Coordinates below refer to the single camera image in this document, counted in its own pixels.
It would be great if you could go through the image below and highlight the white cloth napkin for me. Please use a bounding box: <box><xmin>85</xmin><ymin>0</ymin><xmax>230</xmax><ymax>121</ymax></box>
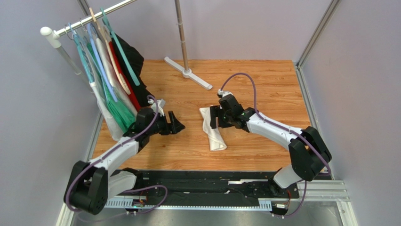
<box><xmin>199</xmin><ymin>107</ymin><xmax>227</xmax><ymax>152</ymax></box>

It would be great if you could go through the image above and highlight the black hanging garment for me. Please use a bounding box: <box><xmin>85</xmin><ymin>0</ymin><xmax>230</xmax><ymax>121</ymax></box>
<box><xmin>112</xmin><ymin>35</ymin><xmax>152</xmax><ymax>107</ymax></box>

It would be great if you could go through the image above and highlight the aluminium frame rail left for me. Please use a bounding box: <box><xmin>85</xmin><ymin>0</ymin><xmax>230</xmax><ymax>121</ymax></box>
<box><xmin>55</xmin><ymin>112</ymin><xmax>103</xmax><ymax>226</ymax></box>

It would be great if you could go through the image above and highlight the aluminium frame rail right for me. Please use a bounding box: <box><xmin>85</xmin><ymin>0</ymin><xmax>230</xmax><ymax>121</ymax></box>
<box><xmin>294</xmin><ymin>0</ymin><xmax>342</xmax><ymax>171</ymax></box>

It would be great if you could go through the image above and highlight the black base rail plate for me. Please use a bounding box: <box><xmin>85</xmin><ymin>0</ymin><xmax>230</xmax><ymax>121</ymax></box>
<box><xmin>130</xmin><ymin>170</ymin><xmax>302</xmax><ymax>206</ymax></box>

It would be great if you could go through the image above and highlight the white slotted cable duct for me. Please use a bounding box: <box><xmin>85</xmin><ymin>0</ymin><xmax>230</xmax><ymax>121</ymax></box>
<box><xmin>104</xmin><ymin>196</ymin><xmax>273</xmax><ymax>211</ymax></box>

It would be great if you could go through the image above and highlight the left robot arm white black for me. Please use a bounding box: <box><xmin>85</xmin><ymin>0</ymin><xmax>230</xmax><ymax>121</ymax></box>
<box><xmin>64</xmin><ymin>107</ymin><xmax>185</xmax><ymax>215</ymax></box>

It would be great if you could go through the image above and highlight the green hanging garment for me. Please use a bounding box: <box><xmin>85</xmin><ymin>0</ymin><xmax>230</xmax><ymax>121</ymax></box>
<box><xmin>85</xmin><ymin>43</ymin><xmax>136</xmax><ymax>140</ymax></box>

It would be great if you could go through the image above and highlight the blue plastic hanger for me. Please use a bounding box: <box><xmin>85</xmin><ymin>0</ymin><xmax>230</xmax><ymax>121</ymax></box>
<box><xmin>86</xmin><ymin>23</ymin><xmax>118</xmax><ymax>103</ymax></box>

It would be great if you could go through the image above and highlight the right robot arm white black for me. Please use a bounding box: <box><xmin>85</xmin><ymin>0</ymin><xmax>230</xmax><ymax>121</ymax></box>
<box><xmin>209</xmin><ymin>92</ymin><xmax>332</xmax><ymax>191</ymax></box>

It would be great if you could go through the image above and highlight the white clothes rack stand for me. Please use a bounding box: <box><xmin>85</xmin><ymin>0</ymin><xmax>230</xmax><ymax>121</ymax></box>
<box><xmin>35</xmin><ymin>0</ymin><xmax>220</xmax><ymax>78</ymax></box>

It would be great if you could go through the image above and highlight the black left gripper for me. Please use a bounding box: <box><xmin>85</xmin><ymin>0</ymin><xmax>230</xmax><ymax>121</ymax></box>
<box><xmin>147</xmin><ymin>111</ymin><xmax>185</xmax><ymax>136</ymax></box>

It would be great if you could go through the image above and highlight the wooden hanger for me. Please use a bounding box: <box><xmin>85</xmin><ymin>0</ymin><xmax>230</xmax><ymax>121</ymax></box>
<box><xmin>89</xmin><ymin>7</ymin><xmax>131</xmax><ymax>95</ymax></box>

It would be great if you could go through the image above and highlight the red hanging garment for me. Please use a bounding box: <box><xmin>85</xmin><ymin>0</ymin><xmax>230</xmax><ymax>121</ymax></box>
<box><xmin>109</xmin><ymin>41</ymin><xmax>142</xmax><ymax>111</ymax></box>

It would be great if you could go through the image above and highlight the white hanging garment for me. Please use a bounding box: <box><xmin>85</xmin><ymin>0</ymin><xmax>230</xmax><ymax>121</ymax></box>
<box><xmin>72</xmin><ymin>29</ymin><xmax>137</xmax><ymax>141</ymax></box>

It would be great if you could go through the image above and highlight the light teal plastic hanger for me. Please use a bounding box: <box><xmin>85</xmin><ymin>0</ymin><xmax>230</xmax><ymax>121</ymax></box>
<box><xmin>68</xmin><ymin>23</ymin><xmax>95</xmax><ymax>84</ymax></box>

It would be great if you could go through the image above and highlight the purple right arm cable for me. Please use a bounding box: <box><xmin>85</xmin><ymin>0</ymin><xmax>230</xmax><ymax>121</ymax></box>
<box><xmin>219</xmin><ymin>73</ymin><xmax>333</xmax><ymax>219</ymax></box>

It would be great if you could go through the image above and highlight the aluminium frame rail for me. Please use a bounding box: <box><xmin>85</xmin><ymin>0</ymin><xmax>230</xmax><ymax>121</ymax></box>
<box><xmin>55</xmin><ymin>112</ymin><xmax>103</xmax><ymax>226</ymax></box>
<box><xmin>294</xmin><ymin>0</ymin><xmax>342</xmax><ymax>171</ymax></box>

